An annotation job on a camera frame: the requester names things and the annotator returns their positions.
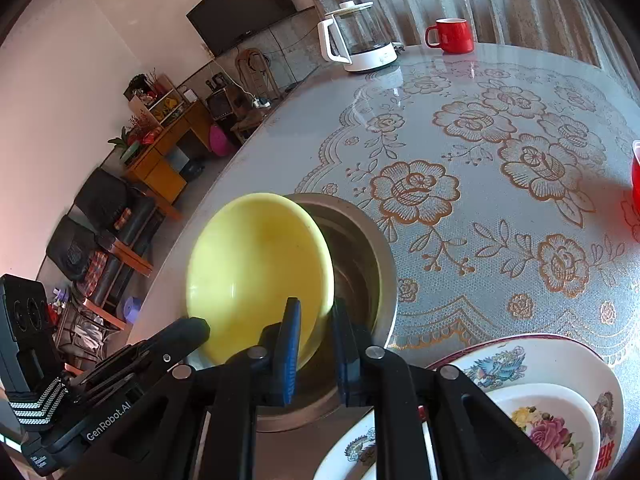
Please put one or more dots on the yellow wooden cabinet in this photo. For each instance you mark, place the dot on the yellow wooden cabinet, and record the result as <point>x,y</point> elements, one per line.
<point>165,160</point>

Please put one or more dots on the black wall television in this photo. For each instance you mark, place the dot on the black wall television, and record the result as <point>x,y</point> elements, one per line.
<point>240,5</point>

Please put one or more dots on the stainless steel bowl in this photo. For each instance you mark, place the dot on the stainless steel bowl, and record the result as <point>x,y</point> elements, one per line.
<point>355,260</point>

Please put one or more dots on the white power strip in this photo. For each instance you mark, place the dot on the white power strip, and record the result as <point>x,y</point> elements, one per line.
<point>261,104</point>

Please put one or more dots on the white glass electric kettle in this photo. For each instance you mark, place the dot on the white glass electric kettle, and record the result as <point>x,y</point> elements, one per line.
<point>370,55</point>

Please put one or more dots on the red mug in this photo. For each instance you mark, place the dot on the red mug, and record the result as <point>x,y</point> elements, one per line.
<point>452,35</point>

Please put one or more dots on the yellow bowl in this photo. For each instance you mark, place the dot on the yellow bowl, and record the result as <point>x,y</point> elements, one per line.
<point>250,270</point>

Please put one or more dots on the red bowl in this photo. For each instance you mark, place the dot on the red bowl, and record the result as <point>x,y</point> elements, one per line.
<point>636,170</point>

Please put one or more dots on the wooden chair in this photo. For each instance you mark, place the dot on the wooden chair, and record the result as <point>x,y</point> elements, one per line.
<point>257,85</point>

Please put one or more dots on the floral lace tablecloth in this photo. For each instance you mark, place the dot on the floral lace tablecloth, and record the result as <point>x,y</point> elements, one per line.
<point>500,185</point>

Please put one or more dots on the purple stool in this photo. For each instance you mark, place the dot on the purple stool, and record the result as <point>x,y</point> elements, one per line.
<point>132,310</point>

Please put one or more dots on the pink bag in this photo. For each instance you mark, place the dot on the pink bag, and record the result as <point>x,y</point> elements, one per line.
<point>221,141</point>

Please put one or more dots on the small black monitor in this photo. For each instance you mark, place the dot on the small black monitor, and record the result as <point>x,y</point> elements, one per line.
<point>220,104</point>

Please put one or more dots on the white rose print plate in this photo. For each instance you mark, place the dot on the white rose print plate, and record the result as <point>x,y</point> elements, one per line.
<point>545,430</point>

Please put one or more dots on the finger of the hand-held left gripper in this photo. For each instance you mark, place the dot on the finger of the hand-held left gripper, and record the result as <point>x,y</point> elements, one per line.
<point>170,337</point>

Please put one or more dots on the white dragon print plate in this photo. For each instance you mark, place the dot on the white dragon print plate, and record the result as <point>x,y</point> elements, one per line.
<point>500,365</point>

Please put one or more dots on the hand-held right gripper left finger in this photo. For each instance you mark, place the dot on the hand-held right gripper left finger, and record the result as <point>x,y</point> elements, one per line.
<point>290,355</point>

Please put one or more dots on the black armchair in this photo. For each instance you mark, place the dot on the black armchair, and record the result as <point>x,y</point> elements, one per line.
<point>107,200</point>
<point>75,255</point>

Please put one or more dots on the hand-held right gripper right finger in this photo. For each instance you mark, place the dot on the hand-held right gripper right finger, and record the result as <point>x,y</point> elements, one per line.
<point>342,355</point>

